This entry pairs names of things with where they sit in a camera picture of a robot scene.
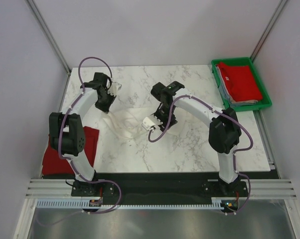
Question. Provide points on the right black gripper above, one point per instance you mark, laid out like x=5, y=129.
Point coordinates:
x=172, y=121

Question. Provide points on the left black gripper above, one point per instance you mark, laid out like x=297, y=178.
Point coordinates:
x=106, y=109

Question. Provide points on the white printed t shirt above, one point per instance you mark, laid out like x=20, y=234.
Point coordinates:
x=127, y=123

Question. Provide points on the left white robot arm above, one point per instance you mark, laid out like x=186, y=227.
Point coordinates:
x=66, y=131

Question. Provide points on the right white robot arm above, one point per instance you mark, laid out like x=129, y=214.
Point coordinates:
x=224, y=131

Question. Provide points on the red t shirt in bin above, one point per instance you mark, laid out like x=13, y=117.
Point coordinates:
x=239, y=82

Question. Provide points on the green plastic bin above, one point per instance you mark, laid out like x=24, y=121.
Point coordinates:
x=240, y=85

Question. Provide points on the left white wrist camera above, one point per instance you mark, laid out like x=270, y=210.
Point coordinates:
x=114, y=88

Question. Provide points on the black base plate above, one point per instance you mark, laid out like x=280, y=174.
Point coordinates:
x=170, y=198

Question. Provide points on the light blue cable duct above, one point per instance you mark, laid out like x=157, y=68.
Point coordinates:
x=102, y=204

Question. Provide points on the aluminium frame rail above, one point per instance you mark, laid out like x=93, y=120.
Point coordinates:
x=255, y=188

